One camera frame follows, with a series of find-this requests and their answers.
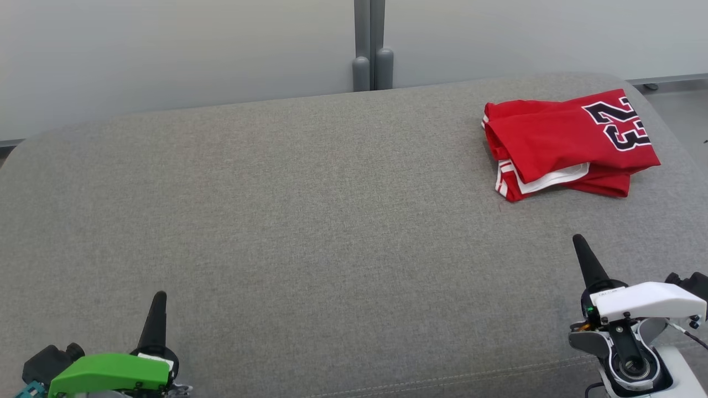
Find red jersey with white sleeves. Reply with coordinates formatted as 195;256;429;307
482;88;662;195

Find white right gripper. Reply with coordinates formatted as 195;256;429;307
572;234;707;327

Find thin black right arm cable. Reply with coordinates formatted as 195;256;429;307
667;322;708;350

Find black left camera cable, teal plug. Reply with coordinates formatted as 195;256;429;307
15;380;48;398

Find grey fabric sofa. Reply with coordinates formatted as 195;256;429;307
0;72;708;398

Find red shorts with white stripe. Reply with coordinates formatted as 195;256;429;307
494;158;632;203

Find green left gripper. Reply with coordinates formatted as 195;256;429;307
47;291;179;398

